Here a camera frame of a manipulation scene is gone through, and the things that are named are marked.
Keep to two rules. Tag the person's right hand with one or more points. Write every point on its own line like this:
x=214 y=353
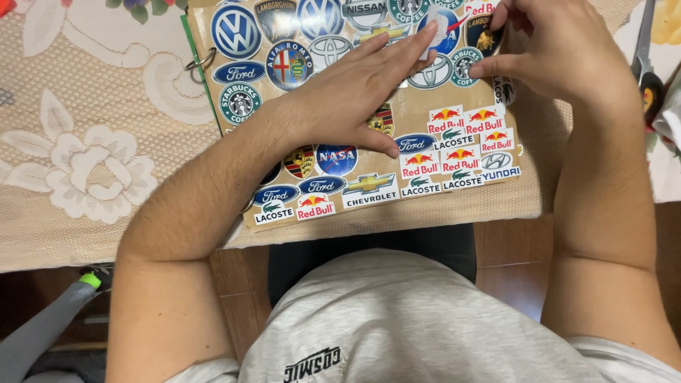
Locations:
x=564 y=53

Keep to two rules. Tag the person's left hand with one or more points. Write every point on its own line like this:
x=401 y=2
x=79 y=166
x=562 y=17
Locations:
x=340 y=101

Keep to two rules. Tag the brown cardboard binder page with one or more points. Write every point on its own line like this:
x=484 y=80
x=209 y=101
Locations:
x=415 y=114

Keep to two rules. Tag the white sticker backing paper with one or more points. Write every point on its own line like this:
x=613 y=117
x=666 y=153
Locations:
x=439 y=32

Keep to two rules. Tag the collection of logo stickers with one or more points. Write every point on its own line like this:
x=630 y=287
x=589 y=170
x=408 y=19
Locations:
x=237 y=32

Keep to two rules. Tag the white crumpled cloth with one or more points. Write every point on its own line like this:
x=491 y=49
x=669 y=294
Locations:
x=669 y=122

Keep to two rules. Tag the green binder cover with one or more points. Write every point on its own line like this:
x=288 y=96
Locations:
x=199 y=69

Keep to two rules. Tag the white floral tablecloth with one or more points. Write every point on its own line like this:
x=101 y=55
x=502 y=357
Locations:
x=665 y=170

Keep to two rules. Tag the person's grey shirt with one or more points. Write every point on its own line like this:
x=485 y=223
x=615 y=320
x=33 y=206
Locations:
x=404 y=330

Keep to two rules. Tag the beige lace tablecloth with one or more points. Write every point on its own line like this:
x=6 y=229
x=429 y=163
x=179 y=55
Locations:
x=96 y=159

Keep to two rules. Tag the grey object with green tip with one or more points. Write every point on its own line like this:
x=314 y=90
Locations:
x=42 y=330

